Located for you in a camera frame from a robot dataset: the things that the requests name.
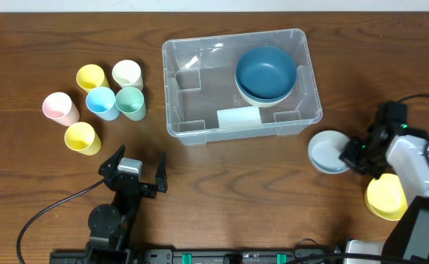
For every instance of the large cream bowl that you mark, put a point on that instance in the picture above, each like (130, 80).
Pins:
(260, 103)

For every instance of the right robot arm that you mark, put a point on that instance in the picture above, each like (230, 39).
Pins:
(392, 143)

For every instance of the grey small bowl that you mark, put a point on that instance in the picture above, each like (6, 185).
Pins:
(324, 151)

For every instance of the clear plastic storage container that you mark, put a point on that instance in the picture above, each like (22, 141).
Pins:
(203, 103)

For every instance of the blue cup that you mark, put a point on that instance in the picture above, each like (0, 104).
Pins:
(102, 102)

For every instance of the yellow cup upper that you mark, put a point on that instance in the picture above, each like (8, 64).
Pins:
(91, 76)

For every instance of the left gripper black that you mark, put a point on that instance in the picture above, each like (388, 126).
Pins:
(160, 183)

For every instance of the dark blue bowl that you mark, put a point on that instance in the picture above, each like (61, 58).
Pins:
(267, 64)
(261, 92)

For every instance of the yellow small bowl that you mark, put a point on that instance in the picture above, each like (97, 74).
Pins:
(385, 197)

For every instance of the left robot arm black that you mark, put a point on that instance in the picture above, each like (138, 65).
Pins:
(111, 224)

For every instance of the yellow cup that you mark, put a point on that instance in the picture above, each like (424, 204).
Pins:
(91, 76)
(82, 138)

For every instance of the pink cup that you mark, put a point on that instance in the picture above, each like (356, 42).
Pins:
(59, 107)

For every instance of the green cup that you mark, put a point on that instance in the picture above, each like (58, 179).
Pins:
(130, 101)

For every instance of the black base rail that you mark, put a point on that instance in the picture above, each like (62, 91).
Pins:
(167, 256)

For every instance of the yellow cup lower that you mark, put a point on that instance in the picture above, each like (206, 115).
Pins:
(82, 138)

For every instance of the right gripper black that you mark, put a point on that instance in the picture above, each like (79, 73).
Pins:
(347, 156)

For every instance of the cream cup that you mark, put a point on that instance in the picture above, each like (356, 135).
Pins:
(127, 73)

